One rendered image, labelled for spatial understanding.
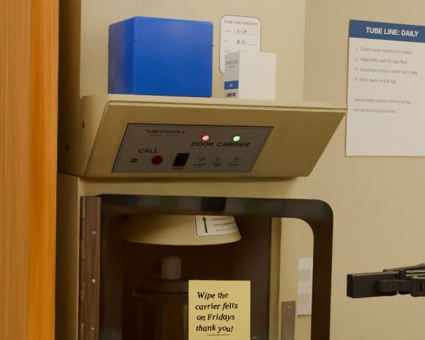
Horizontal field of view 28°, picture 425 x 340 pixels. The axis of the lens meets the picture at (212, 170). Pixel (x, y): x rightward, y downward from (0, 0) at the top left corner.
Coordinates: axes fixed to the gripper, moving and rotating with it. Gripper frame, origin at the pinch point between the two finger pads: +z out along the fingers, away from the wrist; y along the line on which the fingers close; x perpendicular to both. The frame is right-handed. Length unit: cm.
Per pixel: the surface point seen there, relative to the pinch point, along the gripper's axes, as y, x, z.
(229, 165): -6.7, -15.3, 17.9
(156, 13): -10.7, -34.6, 26.7
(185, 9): -10.7, -35.4, 22.6
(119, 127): -2.1, -19.9, 34.3
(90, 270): -9.4, -2.2, 35.4
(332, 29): -54, -41, -27
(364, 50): -54, -37, -35
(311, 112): 0.3, -22.3, 10.0
